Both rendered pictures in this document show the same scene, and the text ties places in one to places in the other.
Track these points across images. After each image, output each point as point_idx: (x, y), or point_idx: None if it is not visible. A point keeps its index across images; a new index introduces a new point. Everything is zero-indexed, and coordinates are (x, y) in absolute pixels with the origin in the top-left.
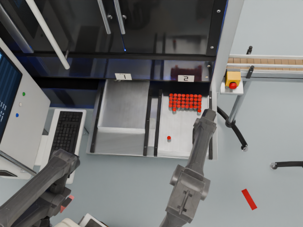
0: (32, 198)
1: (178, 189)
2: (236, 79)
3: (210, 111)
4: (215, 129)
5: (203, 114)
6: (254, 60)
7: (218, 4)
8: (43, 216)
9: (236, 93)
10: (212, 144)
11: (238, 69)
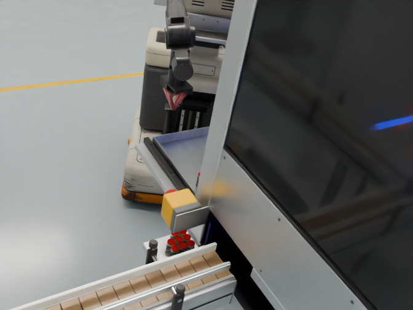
0: None
1: None
2: (171, 192)
3: (183, 56)
4: (165, 28)
5: (191, 63)
6: (153, 297)
7: None
8: None
9: (155, 239)
10: (152, 157)
11: (179, 210)
